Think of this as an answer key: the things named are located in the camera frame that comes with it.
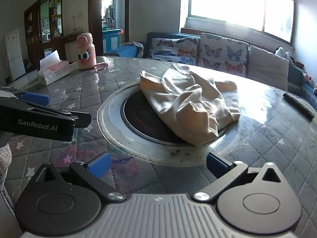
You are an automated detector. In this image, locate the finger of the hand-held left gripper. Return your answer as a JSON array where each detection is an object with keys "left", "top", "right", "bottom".
[
  {"left": 28, "top": 106, "right": 92, "bottom": 129},
  {"left": 1, "top": 87, "right": 50, "bottom": 107}
]

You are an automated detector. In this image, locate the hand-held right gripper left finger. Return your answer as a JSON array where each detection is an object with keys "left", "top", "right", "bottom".
[{"left": 32, "top": 152, "right": 125, "bottom": 202}]

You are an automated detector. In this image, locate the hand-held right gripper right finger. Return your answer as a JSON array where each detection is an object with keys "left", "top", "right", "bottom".
[{"left": 193, "top": 152, "right": 291, "bottom": 202}]

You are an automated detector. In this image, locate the cream garment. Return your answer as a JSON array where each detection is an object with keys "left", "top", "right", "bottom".
[{"left": 140, "top": 63, "right": 241, "bottom": 146}]

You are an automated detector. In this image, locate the grey quilted star tablecloth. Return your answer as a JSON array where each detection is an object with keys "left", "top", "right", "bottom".
[{"left": 0, "top": 55, "right": 317, "bottom": 228}]

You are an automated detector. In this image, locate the tissue pack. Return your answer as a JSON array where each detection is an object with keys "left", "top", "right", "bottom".
[{"left": 38, "top": 50, "right": 71, "bottom": 86}]

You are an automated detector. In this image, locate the dark wooden cabinet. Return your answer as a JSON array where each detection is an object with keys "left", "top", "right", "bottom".
[{"left": 24, "top": 0, "right": 80, "bottom": 73}]

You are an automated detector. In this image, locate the white fridge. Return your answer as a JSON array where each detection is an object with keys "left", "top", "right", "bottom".
[{"left": 5, "top": 29, "right": 27, "bottom": 81}]

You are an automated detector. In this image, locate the grey knit cloth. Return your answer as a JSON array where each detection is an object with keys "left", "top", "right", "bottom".
[{"left": 0, "top": 142, "right": 12, "bottom": 191}]

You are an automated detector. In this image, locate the round black cooktop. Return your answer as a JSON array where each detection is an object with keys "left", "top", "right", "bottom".
[{"left": 120, "top": 88, "right": 229, "bottom": 146}]

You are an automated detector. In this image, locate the pink cartoon face bottle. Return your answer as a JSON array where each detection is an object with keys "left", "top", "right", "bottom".
[{"left": 76, "top": 33, "right": 96, "bottom": 70}]

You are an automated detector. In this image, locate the blue blanket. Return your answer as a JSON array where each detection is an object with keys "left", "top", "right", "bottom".
[{"left": 105, "top": 47, "right": 137, "bottom": 58}]

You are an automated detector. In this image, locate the blue cabinet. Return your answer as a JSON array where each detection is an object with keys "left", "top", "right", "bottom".
[{"left": 102, "top": 28, "right": 124, "bottom": 54}]

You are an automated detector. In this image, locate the grey patterned cloth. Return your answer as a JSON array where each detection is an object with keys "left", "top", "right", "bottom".
[{"left": 121, "top": 41, "right": 144, "bottom": 58}]

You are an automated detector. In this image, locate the black remote control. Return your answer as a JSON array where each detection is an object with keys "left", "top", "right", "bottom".
[{"left": 283, "top": 93, "right": 315, "bottom": 121}]

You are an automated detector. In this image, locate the butterfly print cushion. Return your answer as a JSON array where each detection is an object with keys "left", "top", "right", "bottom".
[
  {"left": 147, "top": 37, "right": 200, "bottom": 66},
  {"left": 198, "top": 33, "right": 249, "bottom": 78}
]

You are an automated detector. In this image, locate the white plush toy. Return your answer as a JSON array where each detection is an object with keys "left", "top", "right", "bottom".
[{"left": 275, "top": 47, "right": 294, "bottom": 61}]

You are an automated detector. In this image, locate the window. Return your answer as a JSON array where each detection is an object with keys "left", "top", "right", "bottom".
[{"left": 181, "top": 0, "right": 297, "bottom": 43}]

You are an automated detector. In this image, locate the dark wooden door frame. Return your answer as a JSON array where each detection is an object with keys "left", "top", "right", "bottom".
[{"left": 88, "top": 0, "right": 130, "bottom": 49}]

